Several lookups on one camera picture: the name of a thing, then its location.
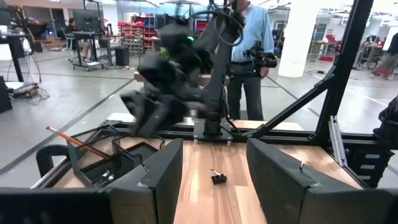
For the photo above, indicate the red storage shelves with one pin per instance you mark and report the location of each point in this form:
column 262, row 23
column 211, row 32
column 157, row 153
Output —
column 136, row 34

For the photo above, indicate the person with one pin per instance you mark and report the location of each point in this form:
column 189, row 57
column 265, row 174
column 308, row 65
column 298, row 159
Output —
column 388, row 53
column 252, row 31
column 74, row 31

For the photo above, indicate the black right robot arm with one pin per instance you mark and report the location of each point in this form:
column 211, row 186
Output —
column 220, row 62

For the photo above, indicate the white building column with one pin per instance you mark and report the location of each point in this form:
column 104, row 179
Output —
column 297, row 37

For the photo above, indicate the black trash bin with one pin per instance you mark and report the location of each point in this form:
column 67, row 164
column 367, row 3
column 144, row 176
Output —
column 122, row 56

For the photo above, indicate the black video camera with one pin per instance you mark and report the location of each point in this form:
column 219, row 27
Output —
column 261, row 57

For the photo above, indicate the black aluminium table frame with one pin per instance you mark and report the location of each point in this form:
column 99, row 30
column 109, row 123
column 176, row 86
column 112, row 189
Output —
column 344, row 62

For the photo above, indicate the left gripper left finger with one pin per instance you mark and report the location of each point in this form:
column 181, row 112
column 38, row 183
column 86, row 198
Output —
column 155, row 193

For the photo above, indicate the black computer monitor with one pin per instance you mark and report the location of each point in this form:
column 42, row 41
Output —
column 85, row 20

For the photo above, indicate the orange pencil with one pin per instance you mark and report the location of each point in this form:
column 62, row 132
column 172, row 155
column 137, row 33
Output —
column 77, row 142

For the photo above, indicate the black mesh desk organizer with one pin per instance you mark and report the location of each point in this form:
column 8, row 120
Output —
column 124, row 161

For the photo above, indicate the black loop bracket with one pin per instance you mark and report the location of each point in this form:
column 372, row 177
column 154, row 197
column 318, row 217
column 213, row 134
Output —
column 42, row 155

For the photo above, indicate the silver aluminium bracket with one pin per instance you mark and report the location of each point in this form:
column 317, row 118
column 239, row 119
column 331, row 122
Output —
column 338, row 140

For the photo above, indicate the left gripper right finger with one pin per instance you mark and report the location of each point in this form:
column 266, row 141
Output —
column 280, row 193

